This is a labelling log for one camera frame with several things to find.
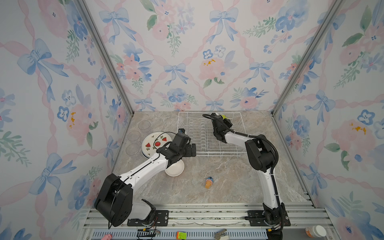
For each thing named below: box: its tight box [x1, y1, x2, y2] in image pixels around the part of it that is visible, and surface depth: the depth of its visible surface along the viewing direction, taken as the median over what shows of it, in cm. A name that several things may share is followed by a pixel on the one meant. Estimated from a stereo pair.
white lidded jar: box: [305, 225, 327, 238], surface depth 67 cm
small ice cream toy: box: [205, 176, 214, 189], surface depth 85 cm
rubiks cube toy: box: [176, 231, 187, 240], surface depth 69 cm
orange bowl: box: [164, 159, 185, 177], surface depth 90 cm
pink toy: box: [101, 233, 113, 240], surface depth 69 cm
